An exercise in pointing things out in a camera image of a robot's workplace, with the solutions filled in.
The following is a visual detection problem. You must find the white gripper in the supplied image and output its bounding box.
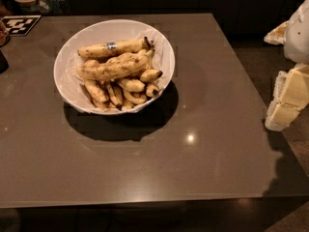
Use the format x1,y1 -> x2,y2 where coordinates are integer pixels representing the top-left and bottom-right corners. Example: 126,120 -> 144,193
264,0 -> 309,131

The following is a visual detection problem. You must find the small banana stub right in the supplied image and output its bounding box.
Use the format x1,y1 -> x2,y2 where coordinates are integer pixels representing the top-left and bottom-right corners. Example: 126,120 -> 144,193
146,83 -> 159,98

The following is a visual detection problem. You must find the small banana right upper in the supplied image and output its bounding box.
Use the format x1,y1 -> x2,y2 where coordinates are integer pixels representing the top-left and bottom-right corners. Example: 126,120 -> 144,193
140,69 -> 163,82

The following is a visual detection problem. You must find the small banana centre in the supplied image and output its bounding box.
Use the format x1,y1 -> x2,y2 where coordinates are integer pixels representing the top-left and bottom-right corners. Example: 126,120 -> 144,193
117,78 -> 145,92

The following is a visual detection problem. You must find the curved small banana bottom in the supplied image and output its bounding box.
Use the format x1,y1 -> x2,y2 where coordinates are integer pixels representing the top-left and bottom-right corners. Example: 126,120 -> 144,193
123,90 -> 147,104

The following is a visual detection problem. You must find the large spotted middle banana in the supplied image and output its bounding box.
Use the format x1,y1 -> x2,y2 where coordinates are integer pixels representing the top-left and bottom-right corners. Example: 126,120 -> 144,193
76,49 -> 153,80

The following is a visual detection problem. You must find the banana lower middle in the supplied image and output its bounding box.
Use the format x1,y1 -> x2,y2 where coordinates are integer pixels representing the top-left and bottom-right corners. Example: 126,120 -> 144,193
105,82 -> 124,109

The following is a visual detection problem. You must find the top banana with sticker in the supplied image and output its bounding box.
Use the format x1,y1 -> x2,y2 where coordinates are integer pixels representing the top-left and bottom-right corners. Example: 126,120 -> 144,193
77,37 -> 154,59

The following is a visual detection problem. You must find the banana lower left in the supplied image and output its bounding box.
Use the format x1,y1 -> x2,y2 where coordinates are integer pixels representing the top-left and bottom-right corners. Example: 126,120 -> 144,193
84,79 -> 109,103

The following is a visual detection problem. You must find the black white fiducial marker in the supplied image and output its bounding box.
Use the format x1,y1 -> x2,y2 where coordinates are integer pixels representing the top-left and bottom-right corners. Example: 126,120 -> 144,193
1,15 -> 41,37

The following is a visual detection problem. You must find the dark object at left edge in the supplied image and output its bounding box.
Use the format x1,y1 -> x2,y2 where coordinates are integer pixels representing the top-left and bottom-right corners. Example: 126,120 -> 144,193
0,50 -> 9,73

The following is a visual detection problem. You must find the brown object at left edge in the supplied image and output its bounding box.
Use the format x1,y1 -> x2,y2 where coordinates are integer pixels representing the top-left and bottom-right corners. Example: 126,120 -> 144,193
0,21 -> 11,47

